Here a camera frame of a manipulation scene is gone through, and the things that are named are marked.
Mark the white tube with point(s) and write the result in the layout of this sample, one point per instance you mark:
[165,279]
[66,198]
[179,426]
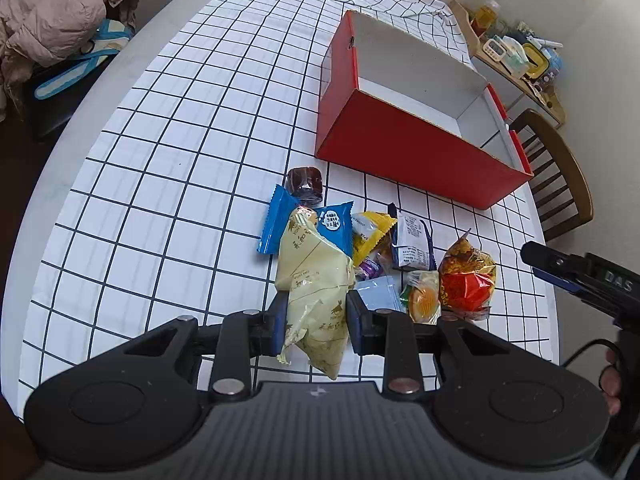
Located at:
[545,41]

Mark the pale green tissue pack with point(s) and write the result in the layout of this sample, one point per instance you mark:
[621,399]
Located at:
[515,57]

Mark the orange jelly packet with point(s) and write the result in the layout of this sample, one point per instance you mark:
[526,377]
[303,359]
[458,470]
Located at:
[424,302]

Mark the orange bottle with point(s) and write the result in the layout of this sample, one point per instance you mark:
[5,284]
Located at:
[487,15]

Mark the wooden cabinet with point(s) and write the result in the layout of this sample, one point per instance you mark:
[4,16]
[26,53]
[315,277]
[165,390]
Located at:
[500,72]

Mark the person's right hand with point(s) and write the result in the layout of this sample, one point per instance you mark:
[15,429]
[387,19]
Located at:
[612,385]

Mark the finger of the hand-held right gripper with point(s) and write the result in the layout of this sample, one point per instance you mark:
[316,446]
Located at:
[557,280]
[550,257]

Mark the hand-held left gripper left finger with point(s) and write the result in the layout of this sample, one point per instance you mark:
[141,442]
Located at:
[280,322]

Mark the white kitchen timer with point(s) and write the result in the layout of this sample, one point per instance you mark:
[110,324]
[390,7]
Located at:
[494,49]

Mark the wooden slatted chair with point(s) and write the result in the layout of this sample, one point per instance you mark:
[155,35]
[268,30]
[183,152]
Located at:
[575,175]

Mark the light blue pack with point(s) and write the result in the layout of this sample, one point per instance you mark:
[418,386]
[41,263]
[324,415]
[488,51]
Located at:
[554,60]

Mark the light blue snack packet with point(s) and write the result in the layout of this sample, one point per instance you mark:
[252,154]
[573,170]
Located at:
[380,292]

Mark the pale green snack packet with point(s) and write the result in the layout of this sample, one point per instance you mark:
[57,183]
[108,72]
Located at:
[312,285]

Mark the purple snack packet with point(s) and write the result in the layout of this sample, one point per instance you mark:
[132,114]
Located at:
[370,269]

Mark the white navy snack packet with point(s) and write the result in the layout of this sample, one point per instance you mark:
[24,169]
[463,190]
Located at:
[412,240]

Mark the pink puffer jacket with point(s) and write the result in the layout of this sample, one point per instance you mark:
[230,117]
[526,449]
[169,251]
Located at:
[50,10]

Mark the blue white bag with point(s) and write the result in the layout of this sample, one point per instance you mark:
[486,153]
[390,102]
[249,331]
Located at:
[107,35]

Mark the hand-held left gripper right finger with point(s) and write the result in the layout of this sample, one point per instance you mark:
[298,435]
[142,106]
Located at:
[355,322]

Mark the red yellow snack packet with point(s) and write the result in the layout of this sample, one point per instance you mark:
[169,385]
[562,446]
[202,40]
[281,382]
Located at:
[465,285]

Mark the red cardboard box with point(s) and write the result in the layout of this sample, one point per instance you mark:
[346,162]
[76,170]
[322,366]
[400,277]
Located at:
[400,150]

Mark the dark brown snack packet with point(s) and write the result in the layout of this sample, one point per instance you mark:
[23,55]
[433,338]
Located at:
[304,180]

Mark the black chair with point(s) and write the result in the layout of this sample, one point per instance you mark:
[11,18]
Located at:
[50,115]

